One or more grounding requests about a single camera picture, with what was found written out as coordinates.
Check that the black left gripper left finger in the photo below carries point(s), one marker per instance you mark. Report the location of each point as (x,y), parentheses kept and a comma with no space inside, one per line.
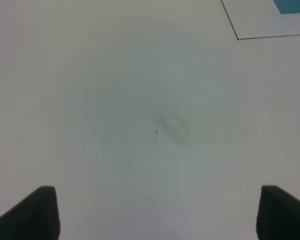
(36,217)

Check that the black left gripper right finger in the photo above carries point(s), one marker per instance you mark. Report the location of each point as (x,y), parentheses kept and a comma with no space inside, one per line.
(278,216)

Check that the blue template block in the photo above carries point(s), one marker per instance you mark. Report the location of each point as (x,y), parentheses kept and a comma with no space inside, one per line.
(287,6)

